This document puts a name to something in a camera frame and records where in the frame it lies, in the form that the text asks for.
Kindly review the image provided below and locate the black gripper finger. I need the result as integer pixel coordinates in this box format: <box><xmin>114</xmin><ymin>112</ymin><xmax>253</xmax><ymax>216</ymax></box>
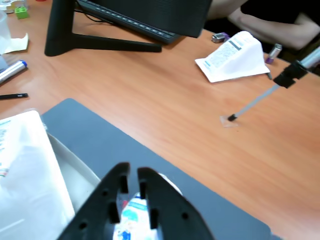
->
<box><xmin>56</xmin><ymin>161</ymin><xmax>131</xmax><ymax>240</ymax></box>
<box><xmin>136</xmin><ymin>166</ymin><xmax>216</xmax><ymax>240</ymax></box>

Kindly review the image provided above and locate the packaged sandwich with label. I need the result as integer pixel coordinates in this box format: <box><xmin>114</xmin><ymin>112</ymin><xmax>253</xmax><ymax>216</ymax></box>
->
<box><xmin>0</xmin><ymin>109</ymin><xmax>76</xmax><ymax>240</ymax></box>

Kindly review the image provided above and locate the bare person forearm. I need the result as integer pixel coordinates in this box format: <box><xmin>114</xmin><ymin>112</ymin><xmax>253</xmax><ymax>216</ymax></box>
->
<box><xmin>227</xmin><ymin>7</ymin><xmax>320</xmax><ymax>51</ymax></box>
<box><xmin>206</xmin><ymin>0</ymin><xmax>248</xmax><ymax>21</ymax></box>

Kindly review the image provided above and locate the gray paper box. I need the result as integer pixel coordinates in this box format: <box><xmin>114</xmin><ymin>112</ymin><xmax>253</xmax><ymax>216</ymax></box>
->
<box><xmin>46</xmin><ymin>133</ymin><xmax>101</xmax><ymax>216</ymax></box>

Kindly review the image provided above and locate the white wrapped sandwich pack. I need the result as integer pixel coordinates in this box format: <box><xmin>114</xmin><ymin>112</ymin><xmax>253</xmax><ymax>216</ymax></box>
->
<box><xmin>194</xmin><ymin>30</ymin><xmax>273</xmax><ymax>84</ymax></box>

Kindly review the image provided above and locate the white blue drink can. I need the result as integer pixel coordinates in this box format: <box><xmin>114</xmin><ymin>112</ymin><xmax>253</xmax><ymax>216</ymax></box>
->
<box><xmin>112</xmin><ymin>172</ymin><xmax>183</xmax><ymax>240</ymax></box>

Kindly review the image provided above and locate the dark gray table mat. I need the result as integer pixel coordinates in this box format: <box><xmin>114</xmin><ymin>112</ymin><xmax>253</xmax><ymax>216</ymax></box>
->
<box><xmin>40</xmin><ymin>97</ymin><xmax>273</xmax><ymax>240</ymax></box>

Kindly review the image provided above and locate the clear tape piece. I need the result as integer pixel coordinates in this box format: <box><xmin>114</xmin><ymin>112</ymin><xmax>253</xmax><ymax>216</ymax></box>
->
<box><xmin>219</xmin><ymin>114</ymin><xmax>240</xmax><ymax>129</ymax></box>

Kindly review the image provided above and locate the black pen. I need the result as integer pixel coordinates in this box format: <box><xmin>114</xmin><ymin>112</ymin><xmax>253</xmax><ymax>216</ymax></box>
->
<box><xmin>0</xmin><ymin>92</ymin><xmax>29</xmax><ymax>101</ymax></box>

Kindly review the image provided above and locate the silver marker blue cap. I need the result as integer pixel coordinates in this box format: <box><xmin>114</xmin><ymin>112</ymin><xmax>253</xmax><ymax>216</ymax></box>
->
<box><xmin>0</xmin><ymin>59</ymin><xmax>29</xmax><ymax>85</ymax></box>

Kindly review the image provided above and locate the black monitor stand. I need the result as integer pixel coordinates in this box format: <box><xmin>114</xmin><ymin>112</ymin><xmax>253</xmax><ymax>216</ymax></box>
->
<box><xmin>44</xmin><ymin>0</ymin><xmax>163</xmax><ymax>57</ymax></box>

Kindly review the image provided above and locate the pale yellow paper scrap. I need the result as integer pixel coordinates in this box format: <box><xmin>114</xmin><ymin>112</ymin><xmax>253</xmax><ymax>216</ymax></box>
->
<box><xmin>1</xmin><ymin>32</ymin><xmax>30</xmax><ymax>55</ymax></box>

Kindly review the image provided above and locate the black keyboard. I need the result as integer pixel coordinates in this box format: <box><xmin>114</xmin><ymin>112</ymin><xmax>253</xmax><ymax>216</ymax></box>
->
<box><xmin>75</xmin><ymin>0</ymin><xmax>183</xmax><ymax>46</ymax></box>

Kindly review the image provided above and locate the silver stand with black clamp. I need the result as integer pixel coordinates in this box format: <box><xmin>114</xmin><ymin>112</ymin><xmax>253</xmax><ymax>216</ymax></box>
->
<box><xmin>228</xmin><ymin>46</ymin><xmax>320</xmax><ymax>123</ymax></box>

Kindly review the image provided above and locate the clear plastic container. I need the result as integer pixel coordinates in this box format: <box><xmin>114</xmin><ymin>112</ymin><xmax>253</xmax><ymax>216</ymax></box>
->
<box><xmin>0</xmin><ymin>9</ymin><xmax>13</xmax><ymax>55</ymax></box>

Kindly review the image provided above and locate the black monitor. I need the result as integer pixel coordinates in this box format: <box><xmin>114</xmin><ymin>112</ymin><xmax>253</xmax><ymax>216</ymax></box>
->
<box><xmin>82</xmin><ymin>0</ymin><xmax>214</xmax><ymax>39</ymax></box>

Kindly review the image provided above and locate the green toy block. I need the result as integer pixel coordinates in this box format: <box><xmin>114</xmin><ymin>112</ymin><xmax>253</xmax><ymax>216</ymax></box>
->
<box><xmin>14</xmin><ymin>5</ymin><xmax>31</xmax><ymax>21</ymax></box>

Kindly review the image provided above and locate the white tape roll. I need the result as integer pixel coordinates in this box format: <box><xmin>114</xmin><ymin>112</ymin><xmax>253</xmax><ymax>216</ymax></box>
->
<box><xmin>0</xmin><ymin>0</ymin><xmax>26</xmax><ymax>14</ymax></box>

